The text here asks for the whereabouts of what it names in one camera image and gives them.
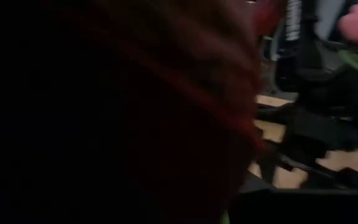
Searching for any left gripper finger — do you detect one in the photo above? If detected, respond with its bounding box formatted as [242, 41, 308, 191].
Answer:
[228, 189, 358, 224]

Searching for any red ribbed glass vase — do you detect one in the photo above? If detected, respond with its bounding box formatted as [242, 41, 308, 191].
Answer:
[73, 0, 287, 224]

